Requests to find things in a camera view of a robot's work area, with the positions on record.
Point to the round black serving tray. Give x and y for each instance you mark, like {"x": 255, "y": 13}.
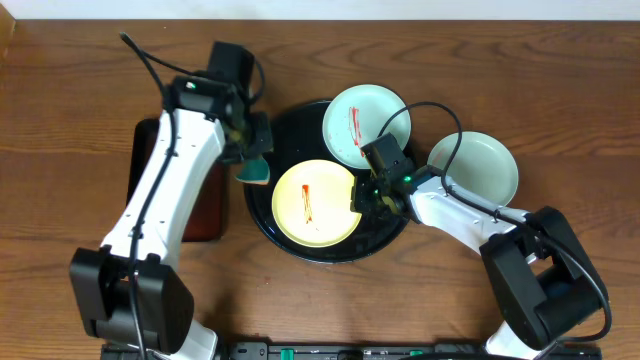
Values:
{"x": 297, "y": 136}

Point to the black rectangular water tray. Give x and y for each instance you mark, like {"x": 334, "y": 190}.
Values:
{"x": 207, "y": 220}

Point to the yellow plate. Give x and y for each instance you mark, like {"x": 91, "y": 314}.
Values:
{"x": 311, "y": 204}

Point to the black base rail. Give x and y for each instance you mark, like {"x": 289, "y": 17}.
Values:
{"x": 264, "y": 351}

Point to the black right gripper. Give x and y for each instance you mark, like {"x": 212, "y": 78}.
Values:
{"x": 360, "y": 204}

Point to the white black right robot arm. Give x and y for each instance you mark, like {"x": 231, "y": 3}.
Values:
{"x": 543, "y": 280}

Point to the mint green plate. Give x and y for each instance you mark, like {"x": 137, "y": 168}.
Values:
{"x": 354, "y": 118}
{"x": 484, "y": 166}

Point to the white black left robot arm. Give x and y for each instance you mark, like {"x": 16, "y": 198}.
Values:
{"x": 128, "y": 291}

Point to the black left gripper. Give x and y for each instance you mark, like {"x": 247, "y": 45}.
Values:
{"x": 257, "y": 142}

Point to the green scrubbing sponge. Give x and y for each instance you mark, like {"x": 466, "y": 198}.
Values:
{"x": 254, "y": 171}

